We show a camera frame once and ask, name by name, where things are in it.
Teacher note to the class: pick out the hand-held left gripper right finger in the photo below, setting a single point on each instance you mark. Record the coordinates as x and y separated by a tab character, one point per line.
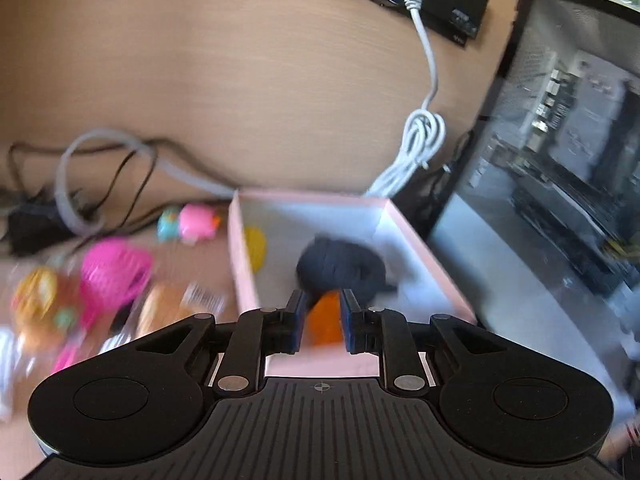
348	322

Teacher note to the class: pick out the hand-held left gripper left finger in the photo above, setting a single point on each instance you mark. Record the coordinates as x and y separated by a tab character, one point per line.
299	322

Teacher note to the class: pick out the orange plastic toy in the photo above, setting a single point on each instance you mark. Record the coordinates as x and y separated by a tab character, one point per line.
325	320

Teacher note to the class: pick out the pink cardboard box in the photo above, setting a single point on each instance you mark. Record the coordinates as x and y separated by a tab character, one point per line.
242	270

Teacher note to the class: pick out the packaged bun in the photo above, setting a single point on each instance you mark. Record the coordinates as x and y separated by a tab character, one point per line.
165	307
42	305

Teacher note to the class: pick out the pink and teal toy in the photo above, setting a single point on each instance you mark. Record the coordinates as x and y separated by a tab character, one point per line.
197	222

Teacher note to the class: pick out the pink plastic basket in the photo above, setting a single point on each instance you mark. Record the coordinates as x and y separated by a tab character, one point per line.
115	265

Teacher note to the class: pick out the white blister pack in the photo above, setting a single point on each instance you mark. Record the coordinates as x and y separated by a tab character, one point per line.
7	375

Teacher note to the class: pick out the black cloth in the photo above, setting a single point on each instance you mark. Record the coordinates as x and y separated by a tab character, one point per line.
340	265

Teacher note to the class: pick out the yellow plastic toy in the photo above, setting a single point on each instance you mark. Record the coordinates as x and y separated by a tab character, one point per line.
256	250

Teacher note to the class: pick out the glass-sided computer case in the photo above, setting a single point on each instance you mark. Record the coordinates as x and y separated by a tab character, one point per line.
550	160

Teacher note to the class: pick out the black power adapter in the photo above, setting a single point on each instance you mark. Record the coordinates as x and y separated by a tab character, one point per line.
35	225

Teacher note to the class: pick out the black power strip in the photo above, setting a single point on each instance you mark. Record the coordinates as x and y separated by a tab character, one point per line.
450	0

